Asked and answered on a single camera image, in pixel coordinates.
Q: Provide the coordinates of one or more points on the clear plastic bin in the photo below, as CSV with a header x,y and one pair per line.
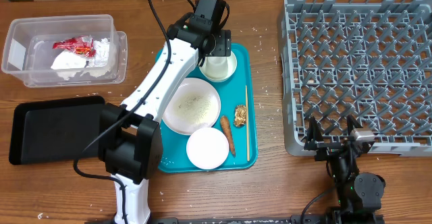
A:
x,y
28,53

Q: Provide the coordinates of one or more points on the wooden chopstick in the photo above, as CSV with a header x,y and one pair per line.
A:
x,y
247,126

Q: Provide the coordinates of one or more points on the white tissue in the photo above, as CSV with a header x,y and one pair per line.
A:
x,y
101,55

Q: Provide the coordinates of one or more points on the red snack wrapper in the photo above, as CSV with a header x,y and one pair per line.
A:
x,y
80,45

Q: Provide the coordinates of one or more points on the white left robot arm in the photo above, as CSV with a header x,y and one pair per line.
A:
x,y
130,142

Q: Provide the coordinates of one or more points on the large white plate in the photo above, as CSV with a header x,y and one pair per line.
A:
x,y
196,104

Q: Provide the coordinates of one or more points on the teal plastic tray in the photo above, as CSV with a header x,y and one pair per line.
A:
x,y
237,90

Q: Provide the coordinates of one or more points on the white paper cup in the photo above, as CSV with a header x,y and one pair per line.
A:
x,y
216,67

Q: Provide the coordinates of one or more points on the white crumpled napkin in bin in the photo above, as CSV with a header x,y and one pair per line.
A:
x,y
67,60

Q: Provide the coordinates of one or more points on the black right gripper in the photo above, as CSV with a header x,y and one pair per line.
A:
x,y
326,149

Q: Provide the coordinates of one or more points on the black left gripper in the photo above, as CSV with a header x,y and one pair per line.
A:
x,y
223,43

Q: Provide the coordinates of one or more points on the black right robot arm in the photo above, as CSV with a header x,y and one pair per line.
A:
x,y
359,194

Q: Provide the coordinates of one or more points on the orange carrot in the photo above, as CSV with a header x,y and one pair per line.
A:
x,y
225,126

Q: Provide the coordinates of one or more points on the black plastic tray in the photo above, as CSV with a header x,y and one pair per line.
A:
x,y
54,130

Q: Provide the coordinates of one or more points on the brown food scrap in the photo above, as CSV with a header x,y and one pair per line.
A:
x,y
240,116

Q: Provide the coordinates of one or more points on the light green bowl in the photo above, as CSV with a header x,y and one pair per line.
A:
x,y
232,65

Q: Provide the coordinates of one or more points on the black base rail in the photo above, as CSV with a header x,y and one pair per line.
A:
x,y
294,219

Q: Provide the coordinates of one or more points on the grey dishwasher rack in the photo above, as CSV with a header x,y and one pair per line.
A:
x,y
370,59

